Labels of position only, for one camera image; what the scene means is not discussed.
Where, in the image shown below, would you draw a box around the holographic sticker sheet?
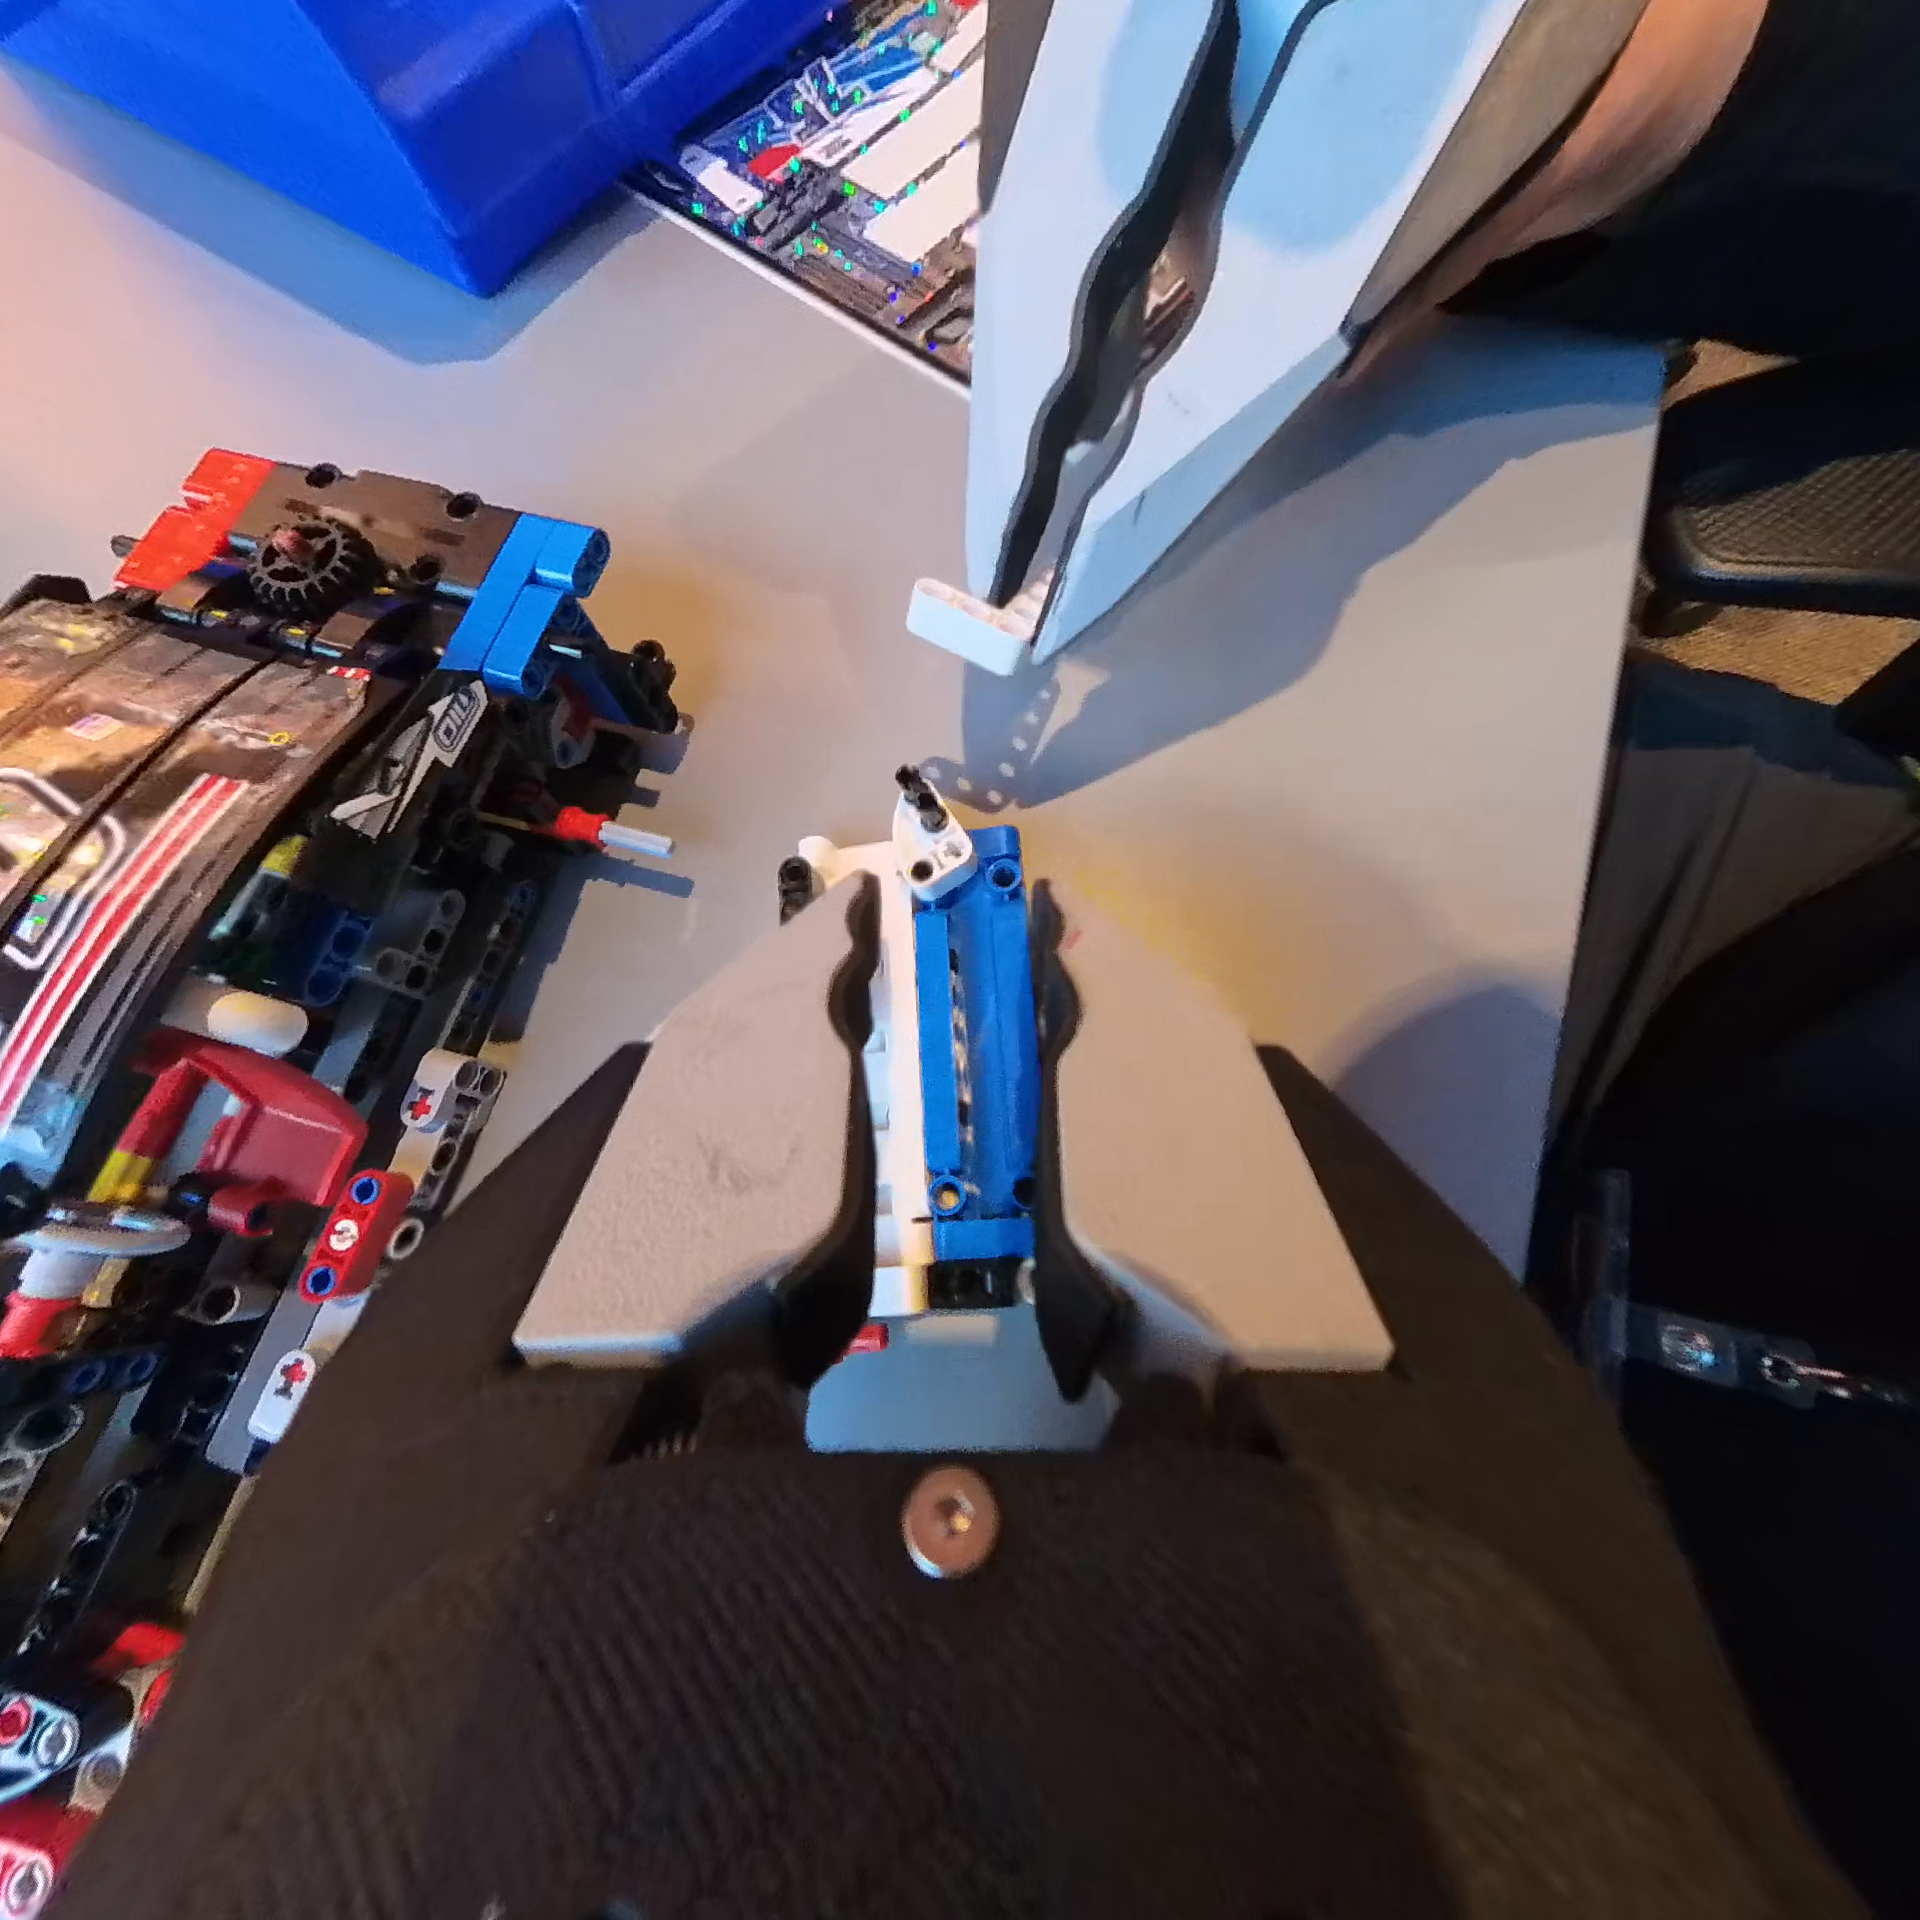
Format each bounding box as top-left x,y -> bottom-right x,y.
626,0 -> 992,396

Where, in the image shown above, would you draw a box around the person's black jacket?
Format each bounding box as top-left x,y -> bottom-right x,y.
1528,1049 -> 1920,1920

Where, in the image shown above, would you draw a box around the person's trousers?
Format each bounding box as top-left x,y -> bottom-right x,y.
1559,645 -> 1920,1143

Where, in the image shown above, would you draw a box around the black mesh office chair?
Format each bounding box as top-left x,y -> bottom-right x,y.
1634,337 -> 1920,623

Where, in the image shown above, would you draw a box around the blue white brick assembly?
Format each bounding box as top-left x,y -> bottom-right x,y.
778,761 -> 1059,1354

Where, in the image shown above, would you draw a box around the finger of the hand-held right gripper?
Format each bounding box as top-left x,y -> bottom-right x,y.
966,0 -> 1248,602
1024,0 -> 1536,666

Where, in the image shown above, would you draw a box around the white angled brick beam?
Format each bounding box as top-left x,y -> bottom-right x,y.
907,577 -> 1052,670

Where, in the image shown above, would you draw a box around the brick race car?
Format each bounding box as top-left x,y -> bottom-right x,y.
0,447 -> 695,1920

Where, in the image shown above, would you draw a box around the blue plastic bin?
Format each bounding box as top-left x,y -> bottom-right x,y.
0,0 -> 846,300

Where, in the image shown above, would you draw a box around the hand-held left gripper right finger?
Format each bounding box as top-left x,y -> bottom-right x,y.
1027,883 -> 1407,1402

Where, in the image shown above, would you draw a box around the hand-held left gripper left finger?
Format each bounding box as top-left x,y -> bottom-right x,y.
511,874 -> 886,1386

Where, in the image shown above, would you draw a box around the person's right forearm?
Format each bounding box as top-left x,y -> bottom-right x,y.
1431,0 -> 1920,354

